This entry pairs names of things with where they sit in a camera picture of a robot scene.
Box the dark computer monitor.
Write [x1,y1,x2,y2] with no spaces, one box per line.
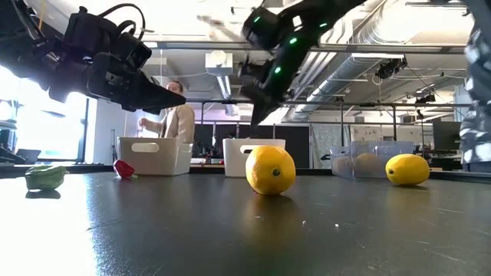
[432,121,463,151]

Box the metal overhead frame bar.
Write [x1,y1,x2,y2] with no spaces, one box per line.
[143,40,467,54]

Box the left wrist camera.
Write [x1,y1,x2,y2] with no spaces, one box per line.
[110,32,153,71]

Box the dark laptop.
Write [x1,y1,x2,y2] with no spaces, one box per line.
[15,148,42,165]

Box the yellow hanging strap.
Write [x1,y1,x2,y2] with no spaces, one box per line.
[38,0,47,31]

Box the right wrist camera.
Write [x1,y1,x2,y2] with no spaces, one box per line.
[236,57,269,88]

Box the black partition panel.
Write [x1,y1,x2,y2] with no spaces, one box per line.
[191,123,311,169]

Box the yellow lemon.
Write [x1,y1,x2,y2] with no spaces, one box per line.
[385,153,430,187]
[354,153,387,179]
[245,145,297,196]

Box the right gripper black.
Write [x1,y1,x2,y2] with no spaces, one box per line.
[245,49,305,127]

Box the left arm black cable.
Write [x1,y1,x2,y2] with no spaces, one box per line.
[97,2,154,39]

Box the person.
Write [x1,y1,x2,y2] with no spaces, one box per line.
[458,0,491,173]
[137,80,196,145]

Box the white ceiling box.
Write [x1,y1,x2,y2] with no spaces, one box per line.
[205,50,234,77]

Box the clear plastic bin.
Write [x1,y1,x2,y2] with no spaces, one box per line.
[329,140,414,180]

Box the white plastic basket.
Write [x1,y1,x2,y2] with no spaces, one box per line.
[222,137,287,179]
[117,136,194,177]

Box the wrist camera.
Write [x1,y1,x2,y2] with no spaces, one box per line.
[236,57,269,88]
[110,32,153,71]

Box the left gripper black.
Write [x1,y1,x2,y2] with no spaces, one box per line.
[48,51,188,116]

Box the red bell pepper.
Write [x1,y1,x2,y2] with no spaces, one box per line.
[113,159,136,179]

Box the black metal rack frame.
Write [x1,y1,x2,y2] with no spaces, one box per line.
[186,98,473,169]

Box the silver ceiling duct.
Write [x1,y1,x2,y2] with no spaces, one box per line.
[295,49,406,123]

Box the black window post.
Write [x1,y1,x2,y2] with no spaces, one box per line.
[78,97,90,164]

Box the large green bell pepper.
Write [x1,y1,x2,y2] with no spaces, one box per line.
[25,165,69,192]

